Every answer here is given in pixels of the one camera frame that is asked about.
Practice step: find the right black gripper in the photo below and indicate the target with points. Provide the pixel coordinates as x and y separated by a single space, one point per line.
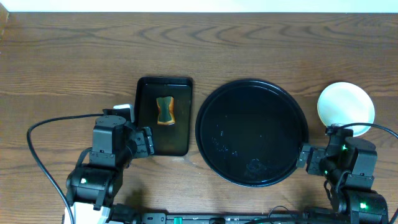
318 154

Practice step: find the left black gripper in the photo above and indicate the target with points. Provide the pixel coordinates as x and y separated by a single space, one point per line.
145 139

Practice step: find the light blue plate front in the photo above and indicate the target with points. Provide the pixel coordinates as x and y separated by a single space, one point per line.
345 103

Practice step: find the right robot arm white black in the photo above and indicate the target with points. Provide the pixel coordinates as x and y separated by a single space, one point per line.
348 164

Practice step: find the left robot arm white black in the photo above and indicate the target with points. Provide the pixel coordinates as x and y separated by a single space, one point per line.
98 175

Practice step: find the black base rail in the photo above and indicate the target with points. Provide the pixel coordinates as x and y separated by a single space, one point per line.
217 218

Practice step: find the black rectangular tray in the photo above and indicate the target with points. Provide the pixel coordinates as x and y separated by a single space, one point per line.
169 140

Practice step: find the orange green scrub sponge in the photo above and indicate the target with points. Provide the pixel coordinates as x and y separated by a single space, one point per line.
165 107

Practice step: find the black round tray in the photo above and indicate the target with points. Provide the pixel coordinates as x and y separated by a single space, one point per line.
250 132

